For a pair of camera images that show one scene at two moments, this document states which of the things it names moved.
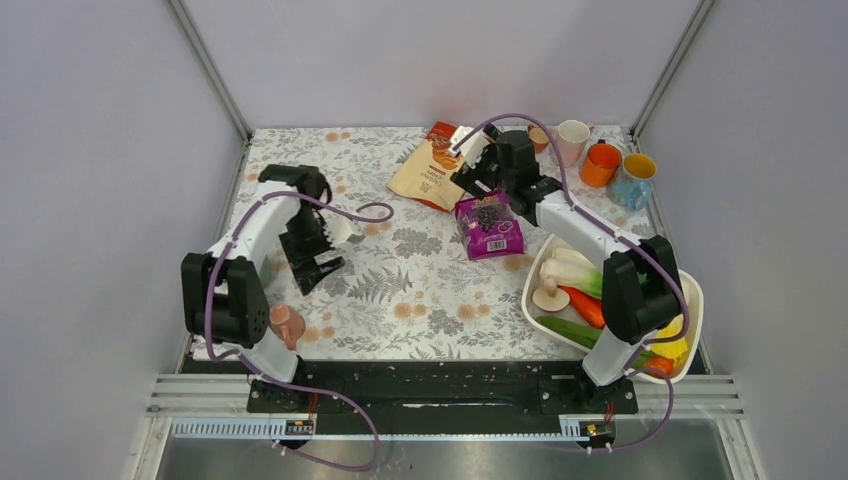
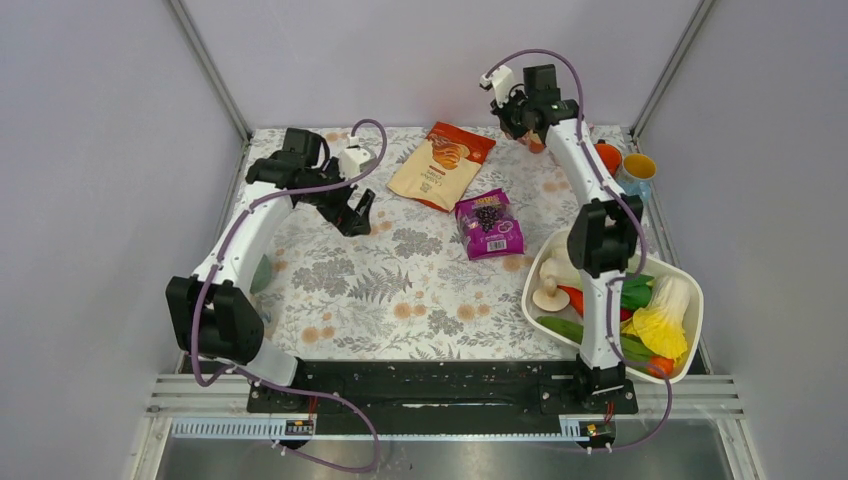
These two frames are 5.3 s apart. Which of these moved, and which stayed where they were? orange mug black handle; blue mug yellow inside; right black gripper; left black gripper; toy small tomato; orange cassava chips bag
Moved: left black gripper; right black gripper
Stayed: blue mug yellow inside; orange cassava chips bag; toy small tomato; orange mug black handle
